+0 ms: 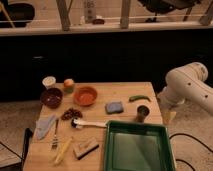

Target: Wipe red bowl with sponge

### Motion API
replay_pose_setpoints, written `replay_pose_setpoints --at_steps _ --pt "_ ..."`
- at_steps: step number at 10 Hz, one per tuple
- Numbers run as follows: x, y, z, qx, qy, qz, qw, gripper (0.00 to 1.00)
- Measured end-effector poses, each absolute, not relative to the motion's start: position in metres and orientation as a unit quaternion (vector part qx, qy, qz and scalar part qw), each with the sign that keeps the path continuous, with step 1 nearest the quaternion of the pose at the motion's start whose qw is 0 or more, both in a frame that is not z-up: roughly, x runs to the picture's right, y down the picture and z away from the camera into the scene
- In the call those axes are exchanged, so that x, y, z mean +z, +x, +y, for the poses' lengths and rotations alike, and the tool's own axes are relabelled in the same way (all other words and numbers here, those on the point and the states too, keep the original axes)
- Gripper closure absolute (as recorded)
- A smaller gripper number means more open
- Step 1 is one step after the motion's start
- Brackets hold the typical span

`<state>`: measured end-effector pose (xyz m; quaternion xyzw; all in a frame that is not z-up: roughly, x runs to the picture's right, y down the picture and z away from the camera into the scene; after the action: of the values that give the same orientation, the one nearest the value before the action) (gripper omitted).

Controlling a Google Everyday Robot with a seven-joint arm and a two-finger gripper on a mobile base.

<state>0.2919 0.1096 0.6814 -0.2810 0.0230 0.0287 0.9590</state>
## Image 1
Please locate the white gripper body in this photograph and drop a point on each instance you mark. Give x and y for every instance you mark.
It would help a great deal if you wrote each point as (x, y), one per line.
(170, 99)

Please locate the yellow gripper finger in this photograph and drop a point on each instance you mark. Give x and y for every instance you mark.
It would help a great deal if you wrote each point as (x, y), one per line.
(168, 116)

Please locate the blue sponge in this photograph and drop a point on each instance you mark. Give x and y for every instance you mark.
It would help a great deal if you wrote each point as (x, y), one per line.
(114, 107)

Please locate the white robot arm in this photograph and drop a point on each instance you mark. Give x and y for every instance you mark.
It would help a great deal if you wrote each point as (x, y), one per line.
(185, 83)

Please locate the red orange bowl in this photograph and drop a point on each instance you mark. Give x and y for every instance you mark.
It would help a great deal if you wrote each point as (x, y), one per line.
(85, 96)

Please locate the dark purple bowl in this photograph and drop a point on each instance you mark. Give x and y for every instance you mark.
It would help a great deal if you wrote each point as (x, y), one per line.
(51, 97)

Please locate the dark metal cup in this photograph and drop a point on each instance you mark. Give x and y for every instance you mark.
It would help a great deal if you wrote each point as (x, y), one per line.
(142, 112)

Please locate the green plastic tray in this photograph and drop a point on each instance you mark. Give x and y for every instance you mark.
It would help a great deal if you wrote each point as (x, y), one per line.
(137, 147)

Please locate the wooden block eraser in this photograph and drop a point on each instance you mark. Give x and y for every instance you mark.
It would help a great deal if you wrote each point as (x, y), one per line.
(84, 148)

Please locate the dark red grape bunch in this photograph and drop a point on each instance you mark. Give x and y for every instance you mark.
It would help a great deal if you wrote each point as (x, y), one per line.
(71, 113)

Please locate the orange ball on green cup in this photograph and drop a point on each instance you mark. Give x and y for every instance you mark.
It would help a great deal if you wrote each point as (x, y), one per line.
(68, 85)

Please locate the yellow banana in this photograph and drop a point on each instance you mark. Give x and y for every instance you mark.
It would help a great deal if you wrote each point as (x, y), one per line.
(62, 151)

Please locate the metal fork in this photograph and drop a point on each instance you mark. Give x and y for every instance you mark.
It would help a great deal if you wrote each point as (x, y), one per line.
(55, 139)

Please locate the small white cup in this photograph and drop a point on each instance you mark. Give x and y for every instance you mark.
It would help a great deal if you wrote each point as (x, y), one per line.
(49, 82)

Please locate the light blue cloth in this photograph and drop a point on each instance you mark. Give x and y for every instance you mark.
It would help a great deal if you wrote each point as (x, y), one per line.
(43, 126)

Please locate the black chair left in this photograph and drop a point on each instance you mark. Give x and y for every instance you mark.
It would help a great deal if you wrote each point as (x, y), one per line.
(20, 13)

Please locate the white handled dish brush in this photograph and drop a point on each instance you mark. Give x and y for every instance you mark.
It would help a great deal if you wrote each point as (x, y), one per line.
(79, 123)

